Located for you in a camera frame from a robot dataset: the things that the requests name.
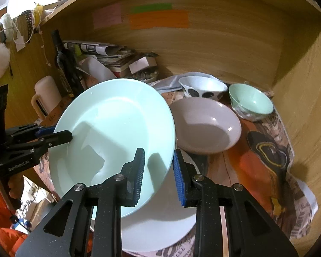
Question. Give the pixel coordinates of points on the small bowl of trinkets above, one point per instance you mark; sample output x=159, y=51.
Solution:
x=145, y=76

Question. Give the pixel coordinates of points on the dark wine bottle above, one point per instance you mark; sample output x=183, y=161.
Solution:
x=65, y=67

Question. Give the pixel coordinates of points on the mint green plate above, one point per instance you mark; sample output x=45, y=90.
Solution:
x=109, y=117

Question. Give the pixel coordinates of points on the white bowl with black spots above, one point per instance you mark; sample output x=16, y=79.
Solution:
x=200, y=84

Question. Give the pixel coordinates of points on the green sticky note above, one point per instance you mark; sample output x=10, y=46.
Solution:
x=151, y=7

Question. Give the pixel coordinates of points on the person's left forearm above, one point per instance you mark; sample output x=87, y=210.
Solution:
x=2, y=233

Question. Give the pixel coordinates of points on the small white cardboard box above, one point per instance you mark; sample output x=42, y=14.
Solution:
x=140, y=63

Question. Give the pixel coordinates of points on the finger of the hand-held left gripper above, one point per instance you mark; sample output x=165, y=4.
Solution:
x=58, y=138
x=44, y=131

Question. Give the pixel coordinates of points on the white fluffy headband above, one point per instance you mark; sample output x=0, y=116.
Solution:
x=6, y=24

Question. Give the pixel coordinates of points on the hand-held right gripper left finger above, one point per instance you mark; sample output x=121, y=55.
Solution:
x=139, y=174

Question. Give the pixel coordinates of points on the pale pink mug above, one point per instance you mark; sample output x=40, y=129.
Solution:
x=46, y=91

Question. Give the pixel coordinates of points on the pale pink shallow bowl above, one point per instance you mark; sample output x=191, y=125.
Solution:
x=203, y=123

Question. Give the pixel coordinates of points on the white plate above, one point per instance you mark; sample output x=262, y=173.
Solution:
x=160, y=219

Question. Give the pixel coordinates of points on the pink sticky note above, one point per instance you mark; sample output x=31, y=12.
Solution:
x=107, y=16

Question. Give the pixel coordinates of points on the dark dotted headband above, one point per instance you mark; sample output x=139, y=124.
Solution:
x=29, y=21

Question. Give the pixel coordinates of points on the yellow hair accessory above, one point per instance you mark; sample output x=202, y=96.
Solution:
x=38, y=10

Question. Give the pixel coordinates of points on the orange sticky note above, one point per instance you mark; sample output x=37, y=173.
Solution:
x=159, y=20

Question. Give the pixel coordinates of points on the wooden desk hutch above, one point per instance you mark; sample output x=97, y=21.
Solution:
x=230, y=45

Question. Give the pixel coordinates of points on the stack of newspapers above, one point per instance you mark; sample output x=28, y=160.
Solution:
x=101, y=48

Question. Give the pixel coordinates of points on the mint green bowl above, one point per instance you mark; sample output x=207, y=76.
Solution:
x=251, y=100

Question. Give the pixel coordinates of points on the white hanging adapter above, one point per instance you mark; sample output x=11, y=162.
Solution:
x=20, y=42

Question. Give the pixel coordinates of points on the white paper sheet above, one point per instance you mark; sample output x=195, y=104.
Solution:
x=96, y=68

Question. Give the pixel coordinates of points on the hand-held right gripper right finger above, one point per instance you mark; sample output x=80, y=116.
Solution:
x=178, y=176

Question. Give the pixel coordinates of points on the newspaper print table mat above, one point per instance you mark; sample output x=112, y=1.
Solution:
x=256, y=171

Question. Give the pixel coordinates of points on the person's left hand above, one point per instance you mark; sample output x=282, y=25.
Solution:
x=16, y=186

